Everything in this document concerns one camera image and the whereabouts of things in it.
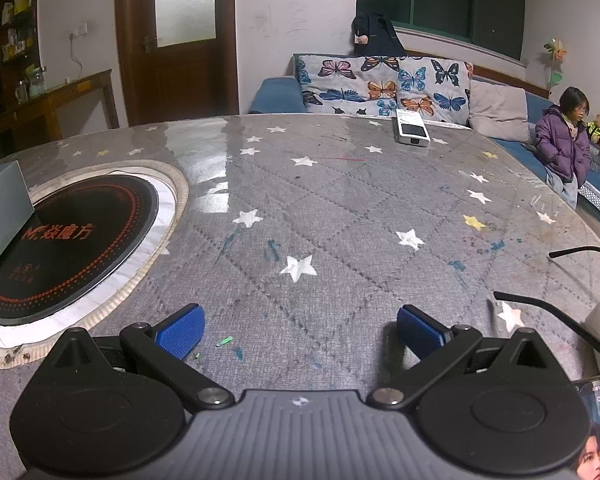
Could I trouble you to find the grey star-patterned desktop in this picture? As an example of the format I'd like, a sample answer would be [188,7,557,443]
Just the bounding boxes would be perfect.
[0,112,600,480]

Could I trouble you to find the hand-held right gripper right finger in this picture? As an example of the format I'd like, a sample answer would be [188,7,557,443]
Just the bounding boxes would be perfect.
[367,304,567,411]

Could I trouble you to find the white handheld device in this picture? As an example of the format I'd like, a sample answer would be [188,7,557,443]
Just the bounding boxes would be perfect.
[392,108,431,149]

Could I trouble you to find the brown wooden door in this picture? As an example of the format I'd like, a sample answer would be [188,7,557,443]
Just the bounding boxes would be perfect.
[115,0,240,127]

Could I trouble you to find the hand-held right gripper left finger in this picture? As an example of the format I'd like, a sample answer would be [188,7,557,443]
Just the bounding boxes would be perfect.
[34,303,236,413]

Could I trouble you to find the brown wooden side desk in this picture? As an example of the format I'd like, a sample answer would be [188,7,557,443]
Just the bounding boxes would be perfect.
[0,69,120,162]

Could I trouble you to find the butterfly print cushion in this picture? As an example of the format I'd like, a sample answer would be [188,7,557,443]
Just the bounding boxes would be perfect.
[396,57,475,127]
[295,55,402,116]

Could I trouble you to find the white paper strip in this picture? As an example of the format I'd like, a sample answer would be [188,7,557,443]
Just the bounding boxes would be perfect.
[425,119,474,131]

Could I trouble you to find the colourful pinwheel flower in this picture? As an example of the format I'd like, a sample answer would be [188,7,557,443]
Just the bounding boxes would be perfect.
[542,37,569,97]

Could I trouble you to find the blue sofa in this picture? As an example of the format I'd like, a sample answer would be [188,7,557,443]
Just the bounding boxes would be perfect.
[249,60,600,232]

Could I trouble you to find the white power cable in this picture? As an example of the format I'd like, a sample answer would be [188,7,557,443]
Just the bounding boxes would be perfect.
[69,35,84,84]

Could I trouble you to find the black backpack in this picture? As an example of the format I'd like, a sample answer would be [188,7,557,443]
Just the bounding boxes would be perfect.
[351,12,406,57]

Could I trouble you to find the black round induction cooktop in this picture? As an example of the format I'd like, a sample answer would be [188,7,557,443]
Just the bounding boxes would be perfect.
[0,175,160,327]

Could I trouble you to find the plain grey pillow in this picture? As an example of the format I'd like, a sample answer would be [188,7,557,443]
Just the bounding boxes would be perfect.
[467,80,537,142]

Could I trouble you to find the grey-blue cardboard box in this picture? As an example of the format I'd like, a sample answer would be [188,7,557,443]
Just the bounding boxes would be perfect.
[0,161,36,284]

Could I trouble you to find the dark green window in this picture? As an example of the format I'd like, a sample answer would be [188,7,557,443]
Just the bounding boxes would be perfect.
[356,0,527,61]

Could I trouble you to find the black eyeglasses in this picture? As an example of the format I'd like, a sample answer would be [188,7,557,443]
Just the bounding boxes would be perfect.
[493,245,600,357]

